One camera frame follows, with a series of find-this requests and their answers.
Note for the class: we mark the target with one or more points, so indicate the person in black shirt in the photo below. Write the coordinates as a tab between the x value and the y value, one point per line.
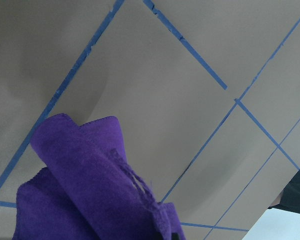
289	199

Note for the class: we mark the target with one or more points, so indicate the purple microfibre towel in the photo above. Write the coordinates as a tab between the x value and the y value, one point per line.
87	190

